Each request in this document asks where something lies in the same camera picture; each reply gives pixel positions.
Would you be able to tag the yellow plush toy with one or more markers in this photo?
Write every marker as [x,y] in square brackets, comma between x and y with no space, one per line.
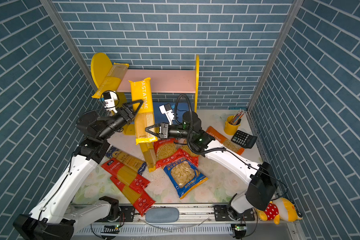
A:
[280,209]

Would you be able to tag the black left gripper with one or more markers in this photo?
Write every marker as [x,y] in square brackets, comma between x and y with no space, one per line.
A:
[129,118]

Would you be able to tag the orange pasta bag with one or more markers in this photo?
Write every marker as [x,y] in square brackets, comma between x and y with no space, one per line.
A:
[224,141]

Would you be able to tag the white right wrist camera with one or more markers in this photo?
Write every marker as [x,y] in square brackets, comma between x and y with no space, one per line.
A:
[168,112]

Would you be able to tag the red fusilli bag right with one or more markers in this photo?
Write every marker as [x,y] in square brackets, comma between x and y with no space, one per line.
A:
[182,153]

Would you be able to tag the blue Moli spaghetti bag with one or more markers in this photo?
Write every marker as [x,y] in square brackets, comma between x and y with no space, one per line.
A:
[132,162]

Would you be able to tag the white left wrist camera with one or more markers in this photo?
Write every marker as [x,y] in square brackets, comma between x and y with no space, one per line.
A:
[110,101]

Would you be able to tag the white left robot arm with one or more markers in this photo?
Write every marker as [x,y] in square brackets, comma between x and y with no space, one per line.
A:
[48,220]

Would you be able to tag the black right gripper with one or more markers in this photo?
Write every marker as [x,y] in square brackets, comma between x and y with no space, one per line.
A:
[166,132]

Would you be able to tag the grey oval pad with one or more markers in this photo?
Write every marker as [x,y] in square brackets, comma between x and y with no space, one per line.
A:
[162,215]

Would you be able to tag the yellow shelf pink blue boards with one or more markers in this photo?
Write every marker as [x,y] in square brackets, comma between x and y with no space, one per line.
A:
[162,81]

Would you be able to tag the blue macaroni bag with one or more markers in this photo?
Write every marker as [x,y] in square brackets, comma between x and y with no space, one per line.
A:
[184,176]

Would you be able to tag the coloured pens in cup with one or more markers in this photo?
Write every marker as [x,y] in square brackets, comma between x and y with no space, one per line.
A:
[237,117]

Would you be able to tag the red spaghetti bag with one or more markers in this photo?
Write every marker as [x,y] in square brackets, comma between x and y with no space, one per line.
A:
[141,201]
[126,175]

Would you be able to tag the black calculator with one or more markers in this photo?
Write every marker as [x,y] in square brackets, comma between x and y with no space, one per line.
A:
[244,140]

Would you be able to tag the red fusilli bag left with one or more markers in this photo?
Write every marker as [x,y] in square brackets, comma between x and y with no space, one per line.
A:
[164,148]

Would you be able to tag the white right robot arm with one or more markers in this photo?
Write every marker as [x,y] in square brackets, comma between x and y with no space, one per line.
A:
[259,179]

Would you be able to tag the yellow pen cup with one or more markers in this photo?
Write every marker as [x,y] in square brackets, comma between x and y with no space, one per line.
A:
[230,129]

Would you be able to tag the yellow spaghetti bag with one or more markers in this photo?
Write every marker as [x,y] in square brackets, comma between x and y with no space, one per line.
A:
[141,90]
[149,155]
[108,76]

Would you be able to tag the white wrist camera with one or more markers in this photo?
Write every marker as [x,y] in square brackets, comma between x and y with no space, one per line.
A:
[110,101]
[168,112]

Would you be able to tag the red fusilli bag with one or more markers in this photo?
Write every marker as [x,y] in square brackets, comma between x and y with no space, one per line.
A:
[182,153]
[164,148]

